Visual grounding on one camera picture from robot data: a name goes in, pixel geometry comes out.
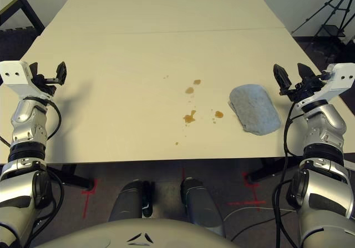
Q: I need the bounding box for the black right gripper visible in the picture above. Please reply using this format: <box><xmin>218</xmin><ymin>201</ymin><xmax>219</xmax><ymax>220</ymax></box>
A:
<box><xmin>273</xmin><ymin>63</ymin><xmax>324</xmax><ymax>102</ymax></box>

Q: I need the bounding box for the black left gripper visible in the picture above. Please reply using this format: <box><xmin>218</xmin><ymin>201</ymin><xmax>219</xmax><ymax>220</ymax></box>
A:
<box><xmin>28</xmin><ymin>61</ymin><xmax>68</xmax><ymax>96</ymax></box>

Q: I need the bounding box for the light blue rag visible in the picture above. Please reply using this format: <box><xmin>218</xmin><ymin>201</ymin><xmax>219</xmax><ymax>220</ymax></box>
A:
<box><xmin>227</xmin><ymin>83</ymin><xmax>281</xmax><ymax>136</ymax></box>

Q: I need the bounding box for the black foam floor mat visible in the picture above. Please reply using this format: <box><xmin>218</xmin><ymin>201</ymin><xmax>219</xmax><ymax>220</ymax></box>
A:
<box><xmin>0</xmin><ymin>26</ymin><xmax>42</xmax><ymax>63</ymax></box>

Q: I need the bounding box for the black-framed side table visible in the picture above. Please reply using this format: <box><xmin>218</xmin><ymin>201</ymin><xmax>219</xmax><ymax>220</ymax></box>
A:
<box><xmin>0</xmin><ymin>0</ymin><xmax>45</xmax><ymax>31</ymax></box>

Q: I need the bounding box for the black tripod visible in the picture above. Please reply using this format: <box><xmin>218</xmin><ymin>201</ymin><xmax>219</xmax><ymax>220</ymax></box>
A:
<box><xmin>291</xmin><ymin>0</ymin><xmax>355</xmax><ymax>46</ymax></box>

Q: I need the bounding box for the black table foot bar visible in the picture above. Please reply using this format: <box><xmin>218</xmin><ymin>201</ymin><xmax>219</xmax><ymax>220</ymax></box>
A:
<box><xmin>45</xmin><ymin>163</ymin><xmax>94</xmax><ymax>190</ymax></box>
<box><xmin>246</xmin><ymin>158</ymin><xmax>303</xmax><ymax>184</ymax></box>

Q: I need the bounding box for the grey left robot leg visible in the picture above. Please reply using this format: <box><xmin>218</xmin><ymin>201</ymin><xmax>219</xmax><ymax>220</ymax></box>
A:
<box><xmin>108</xmin><ymin>179</ymin><xmax>155</xmax><ymax>224</ymax></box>

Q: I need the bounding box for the grey robot leg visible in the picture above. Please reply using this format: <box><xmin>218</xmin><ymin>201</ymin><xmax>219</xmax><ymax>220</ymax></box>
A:
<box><xmin>180</xmin><ymin>177</ymin><xmax>224</xmax><ymax>236</ymax></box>
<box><xmin>108</xmin><ymin>179</ymin><xmax>155</xmax><ymax>224</ymax></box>

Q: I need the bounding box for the grey right robot leg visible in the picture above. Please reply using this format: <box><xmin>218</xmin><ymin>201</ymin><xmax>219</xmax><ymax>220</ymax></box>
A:
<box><xmin>180</xmin><ymin>177</ymin><xmax>224</xmax><ymax>236</ymax></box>

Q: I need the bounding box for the grey robot torso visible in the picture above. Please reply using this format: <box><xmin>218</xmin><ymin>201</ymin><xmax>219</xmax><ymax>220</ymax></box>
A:
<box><xmin>33</xmin><ymin>217</ymin><xmax>245</xmax><ymax>248</ymax></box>

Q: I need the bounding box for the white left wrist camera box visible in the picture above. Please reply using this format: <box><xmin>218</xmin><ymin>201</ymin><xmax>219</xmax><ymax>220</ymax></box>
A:
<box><xmin>0</xmin><ymin>60</ymin><xmax>53</xmax><ymax>100</ymax></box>

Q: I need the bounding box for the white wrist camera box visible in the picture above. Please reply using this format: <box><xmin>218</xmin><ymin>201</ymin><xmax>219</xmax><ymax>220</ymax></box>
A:
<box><xmin>0</xmin><ymin>60</ymin><xmax>53</xmax><ymax>100</ymax></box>
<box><xmin>293</xmin><ymin>63</ymin><xmax>355</xmax><ymax>109</ymax></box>

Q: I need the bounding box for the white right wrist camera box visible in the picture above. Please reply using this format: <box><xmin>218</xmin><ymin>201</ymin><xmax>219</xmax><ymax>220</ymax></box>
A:
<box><xmin>293</xmin><ymin>63</ymin><xmax>355</xmax><ymax>109</ymax></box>

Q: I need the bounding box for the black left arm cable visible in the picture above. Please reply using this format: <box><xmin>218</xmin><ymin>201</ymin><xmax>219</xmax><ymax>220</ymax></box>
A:
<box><xmin>44</xmin><ymin>99</ymin><xmax>62</xmax><ymax>141</ymax></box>

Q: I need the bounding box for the white floor cable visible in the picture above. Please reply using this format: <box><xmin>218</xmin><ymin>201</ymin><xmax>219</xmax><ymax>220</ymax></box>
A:
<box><xmin>223</xmin><ymin>205</ymin><xmax>297</xmax><ymax>224</ymax></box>

